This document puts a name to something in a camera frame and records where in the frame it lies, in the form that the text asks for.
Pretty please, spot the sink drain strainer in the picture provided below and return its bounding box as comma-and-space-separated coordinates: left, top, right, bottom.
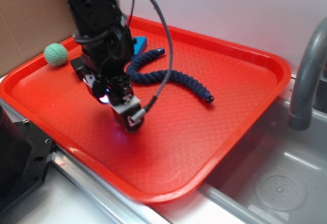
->
254, 171, 307, 212

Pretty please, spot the stainless steel sink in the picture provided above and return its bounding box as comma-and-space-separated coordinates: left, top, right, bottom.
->
199, 99, 326, 223

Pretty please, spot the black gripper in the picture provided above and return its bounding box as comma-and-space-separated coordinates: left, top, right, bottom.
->
82, 74, 144, 133

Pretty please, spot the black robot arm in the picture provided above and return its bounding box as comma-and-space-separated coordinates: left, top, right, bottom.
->
68, 0, 143, 133

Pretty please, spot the grey sink faucet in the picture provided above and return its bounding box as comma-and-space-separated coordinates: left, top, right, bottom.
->
287, 18, 326, 131

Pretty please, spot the red plastic tray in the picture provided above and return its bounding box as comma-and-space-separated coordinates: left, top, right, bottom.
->
1, 27, 291, 204

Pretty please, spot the brown cardboard box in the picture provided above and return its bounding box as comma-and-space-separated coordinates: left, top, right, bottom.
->
1, 0, 75, 76

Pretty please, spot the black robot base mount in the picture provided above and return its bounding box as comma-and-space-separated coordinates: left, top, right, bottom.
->
1, 108, 55, 214

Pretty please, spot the dark blue rope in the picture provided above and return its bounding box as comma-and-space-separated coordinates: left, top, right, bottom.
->
126, 47, 215, 104

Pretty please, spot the green dimpled ball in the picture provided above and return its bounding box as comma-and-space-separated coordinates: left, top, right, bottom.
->
43, 43, 68, 66

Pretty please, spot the blue rectangular block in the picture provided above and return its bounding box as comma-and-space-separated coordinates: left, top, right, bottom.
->
133, 36, 148, 56

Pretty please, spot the grey braided cable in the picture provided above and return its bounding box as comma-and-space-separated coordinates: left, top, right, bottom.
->
132, 0, 174, 114

